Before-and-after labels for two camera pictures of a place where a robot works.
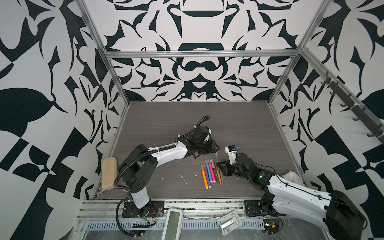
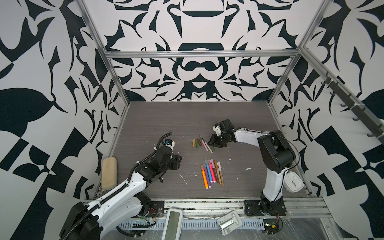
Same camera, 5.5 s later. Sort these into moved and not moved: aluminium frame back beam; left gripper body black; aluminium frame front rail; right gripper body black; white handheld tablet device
Moved: right gripper body black; left gripper body black
Not moved: aluminium frame front rail; aluminium frame back beam; white handheld tablet device
